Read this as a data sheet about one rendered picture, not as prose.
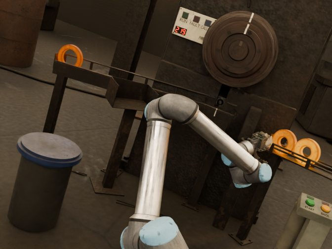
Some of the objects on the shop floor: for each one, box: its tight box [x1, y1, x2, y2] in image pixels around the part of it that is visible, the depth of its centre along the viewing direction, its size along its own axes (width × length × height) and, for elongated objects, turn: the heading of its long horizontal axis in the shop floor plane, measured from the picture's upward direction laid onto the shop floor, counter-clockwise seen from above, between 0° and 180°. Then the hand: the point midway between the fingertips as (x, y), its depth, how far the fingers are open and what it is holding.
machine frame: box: [119, 0, 332, 224], centre depth 309 cm, size 73×108×176 cm
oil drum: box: [0, 0, 47, 68], centre depth 476 cm, size 59×59×89 cm
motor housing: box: [212, 159, 268, 231], centre depth 268 cm, size 13×22×54 cm, turn 31°
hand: (270, 141), depth 236 cm, fingers closed
